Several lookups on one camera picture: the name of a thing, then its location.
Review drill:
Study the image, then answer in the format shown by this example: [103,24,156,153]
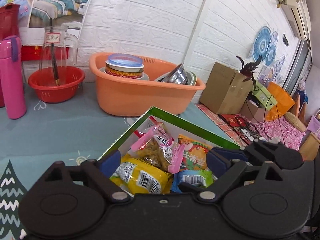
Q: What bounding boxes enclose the yellow corn snack pack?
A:
[110,154,174,195]

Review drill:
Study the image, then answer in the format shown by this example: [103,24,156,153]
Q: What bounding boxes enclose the orange apple chips bag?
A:
[178,134,213,171]

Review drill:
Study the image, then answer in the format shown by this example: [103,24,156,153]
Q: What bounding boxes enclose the orange plastic bag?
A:
[265,82,295,121]

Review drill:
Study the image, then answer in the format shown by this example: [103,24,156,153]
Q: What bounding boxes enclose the green cardboard box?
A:
[98,106,242,196]

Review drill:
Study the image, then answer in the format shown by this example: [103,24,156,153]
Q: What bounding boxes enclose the pink dried fruit snack bag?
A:
[129,123,185,174]

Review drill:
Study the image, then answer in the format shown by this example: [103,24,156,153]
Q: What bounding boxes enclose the brown cardboard box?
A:
[199,62,253,114]

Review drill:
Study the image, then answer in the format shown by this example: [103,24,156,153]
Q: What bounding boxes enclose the orange plastic basin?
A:
[89,52,206,116]

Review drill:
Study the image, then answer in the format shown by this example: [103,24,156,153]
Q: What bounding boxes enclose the dark purple plant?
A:
[236,55,262,90]

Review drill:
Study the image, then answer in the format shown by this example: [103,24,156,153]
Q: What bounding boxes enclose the steel bowl in basin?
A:
[155,63,197,86]

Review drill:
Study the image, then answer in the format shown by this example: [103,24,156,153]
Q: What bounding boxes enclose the red plastic basket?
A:
[28,66,85,103]

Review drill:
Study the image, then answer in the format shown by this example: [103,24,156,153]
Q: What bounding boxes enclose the stacked bowls with blue lid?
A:
[100,54,149,81]

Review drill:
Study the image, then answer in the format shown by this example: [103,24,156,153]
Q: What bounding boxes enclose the pink thermos bottle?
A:
[0,35,27,120]

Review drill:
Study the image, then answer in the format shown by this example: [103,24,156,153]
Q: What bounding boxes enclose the white air conditioner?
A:
[281,0,311,40]

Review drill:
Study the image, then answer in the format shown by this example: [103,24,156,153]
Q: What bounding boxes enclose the dark red thermos jug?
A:
[0,3,21,108]

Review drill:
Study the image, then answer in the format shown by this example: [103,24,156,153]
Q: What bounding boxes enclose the blue round wall decoration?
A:
[252,26,271,62]

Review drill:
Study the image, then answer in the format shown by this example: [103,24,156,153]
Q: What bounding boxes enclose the bedding poster on wall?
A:
[1,0,89,30]

